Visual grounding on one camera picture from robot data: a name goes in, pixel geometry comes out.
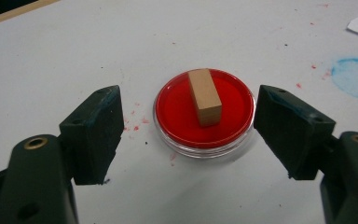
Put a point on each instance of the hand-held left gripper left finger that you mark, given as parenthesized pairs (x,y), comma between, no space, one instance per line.
(87,137)

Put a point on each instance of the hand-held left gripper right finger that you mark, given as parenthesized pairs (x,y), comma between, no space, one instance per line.
(295,130)

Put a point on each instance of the round red ink pad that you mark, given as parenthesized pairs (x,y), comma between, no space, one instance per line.
(180,121)

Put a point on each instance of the wooden stamp block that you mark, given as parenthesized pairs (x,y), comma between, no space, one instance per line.
(205,97)

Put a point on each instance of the tan wooden board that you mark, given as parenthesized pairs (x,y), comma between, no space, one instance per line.
(18,11)

